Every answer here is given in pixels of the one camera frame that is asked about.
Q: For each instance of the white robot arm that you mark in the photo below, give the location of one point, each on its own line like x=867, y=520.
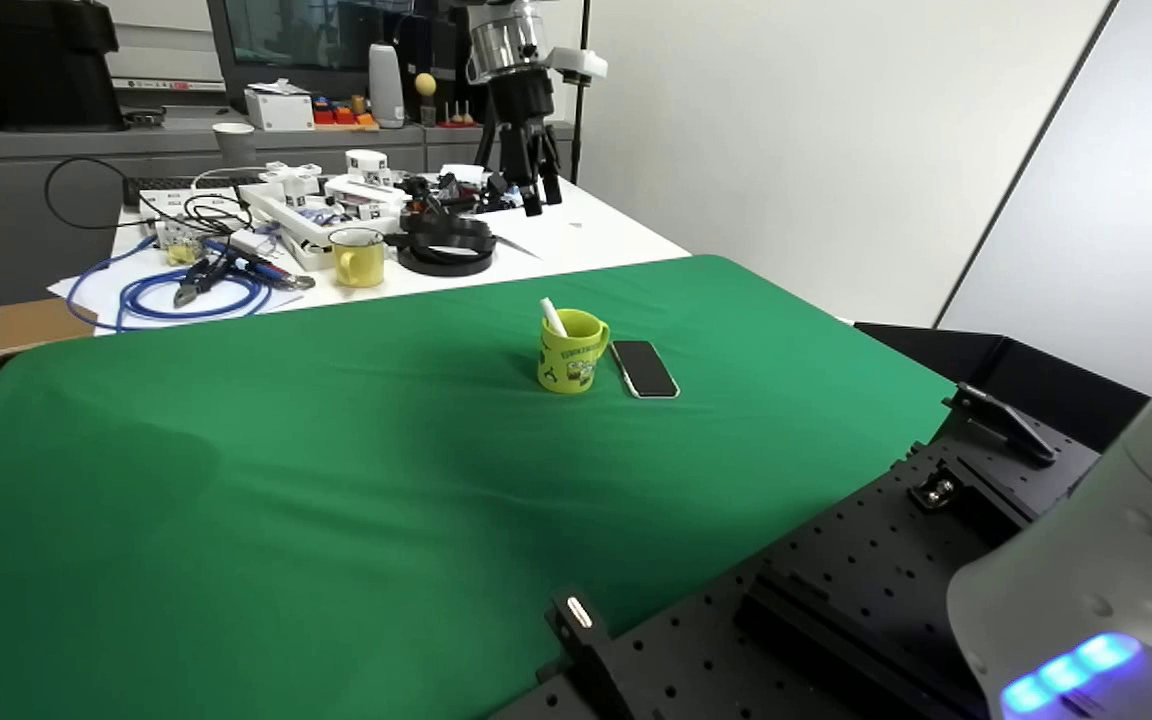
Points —
x=1108, y=574

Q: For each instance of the yellow-green printed mug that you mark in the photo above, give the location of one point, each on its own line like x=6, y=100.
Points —
x=570, y=363

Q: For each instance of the small yellow cup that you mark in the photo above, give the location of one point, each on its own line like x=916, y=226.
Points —
x=361, y=267

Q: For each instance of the black smartphone with white edge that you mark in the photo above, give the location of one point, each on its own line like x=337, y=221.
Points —
x=644, y=368

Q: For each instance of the green table cloth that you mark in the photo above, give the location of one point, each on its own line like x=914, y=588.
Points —
x=337, y=494

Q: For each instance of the white plastic parts tray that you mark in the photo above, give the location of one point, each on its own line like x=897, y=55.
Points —
x=321, y=221

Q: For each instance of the black table clamp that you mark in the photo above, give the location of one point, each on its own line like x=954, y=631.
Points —
x=1000, y=427
x=591, y=653

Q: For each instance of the thin black light stand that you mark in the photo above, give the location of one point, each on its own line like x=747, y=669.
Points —
x=583, y=65

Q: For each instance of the yellow ball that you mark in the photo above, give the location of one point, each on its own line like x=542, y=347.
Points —
x=425, y=84

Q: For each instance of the white cylindrical bottle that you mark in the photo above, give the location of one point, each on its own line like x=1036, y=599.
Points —
x=387, y=83

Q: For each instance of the black pliers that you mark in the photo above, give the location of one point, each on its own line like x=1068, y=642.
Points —
x=205, y=276

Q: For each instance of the white tissue box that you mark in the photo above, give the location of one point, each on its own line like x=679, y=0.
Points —
x=276, y=105

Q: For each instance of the dark computer monitor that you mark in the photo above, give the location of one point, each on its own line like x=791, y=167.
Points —
x=321, y=42

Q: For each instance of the brown cardboard box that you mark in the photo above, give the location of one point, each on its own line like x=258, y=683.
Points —
x=34, y=324

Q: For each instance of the black bag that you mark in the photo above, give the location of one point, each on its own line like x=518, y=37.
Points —
x=37, y=60

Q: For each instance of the black camera tripod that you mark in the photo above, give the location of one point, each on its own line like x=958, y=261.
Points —
x=522, y=115

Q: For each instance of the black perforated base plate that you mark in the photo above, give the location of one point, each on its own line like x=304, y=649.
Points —
x=856, y=584

